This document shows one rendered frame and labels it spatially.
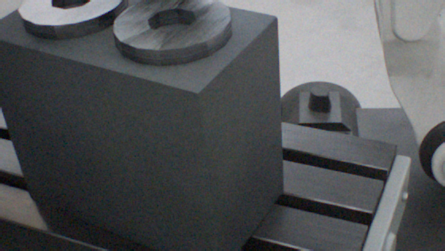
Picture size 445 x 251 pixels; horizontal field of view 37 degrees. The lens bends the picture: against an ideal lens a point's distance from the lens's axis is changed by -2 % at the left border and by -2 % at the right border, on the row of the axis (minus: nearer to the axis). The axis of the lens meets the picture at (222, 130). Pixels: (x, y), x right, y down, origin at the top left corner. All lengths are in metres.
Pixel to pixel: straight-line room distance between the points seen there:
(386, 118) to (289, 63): 1.29
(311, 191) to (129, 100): 0.23
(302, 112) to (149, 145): 0.85
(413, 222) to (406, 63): 0.29
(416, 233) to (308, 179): 0.53
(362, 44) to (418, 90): 1.71
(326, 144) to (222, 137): 0.22
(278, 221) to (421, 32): 0.44
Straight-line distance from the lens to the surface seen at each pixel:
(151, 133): 0.50
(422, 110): 1.10
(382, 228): 0.63
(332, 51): 2.73
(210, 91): 0.46
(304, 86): 1.44
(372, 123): 1.39
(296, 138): 0.71
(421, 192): 1.24
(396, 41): 0.98
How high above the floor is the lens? 1.40
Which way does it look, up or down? 37 degrees down
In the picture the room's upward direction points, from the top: 6 degrees counter-clockwise
